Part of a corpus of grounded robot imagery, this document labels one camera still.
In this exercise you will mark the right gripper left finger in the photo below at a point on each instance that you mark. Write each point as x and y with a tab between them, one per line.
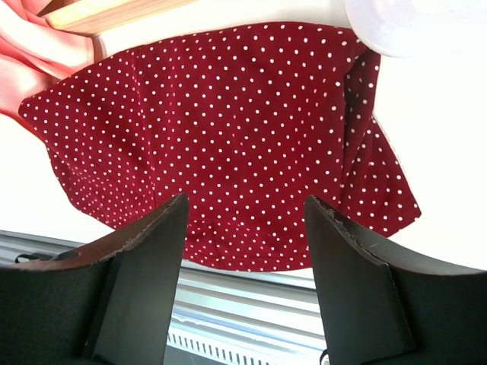
106	302

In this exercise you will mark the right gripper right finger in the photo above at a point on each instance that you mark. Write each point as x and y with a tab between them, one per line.
381	303

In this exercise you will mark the red polka dot skirt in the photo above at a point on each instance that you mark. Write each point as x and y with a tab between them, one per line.
247	121

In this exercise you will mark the salmon pink garment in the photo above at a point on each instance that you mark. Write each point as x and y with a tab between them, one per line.
35	56

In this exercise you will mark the white plastic basket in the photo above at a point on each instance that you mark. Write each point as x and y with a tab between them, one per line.
421	29

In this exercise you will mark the wooden clothes rack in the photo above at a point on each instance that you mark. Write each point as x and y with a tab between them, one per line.
93	17

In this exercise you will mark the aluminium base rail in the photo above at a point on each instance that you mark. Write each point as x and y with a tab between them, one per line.
276	299

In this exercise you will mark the white slotted cable duct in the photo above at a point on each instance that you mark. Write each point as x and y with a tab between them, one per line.
224	352

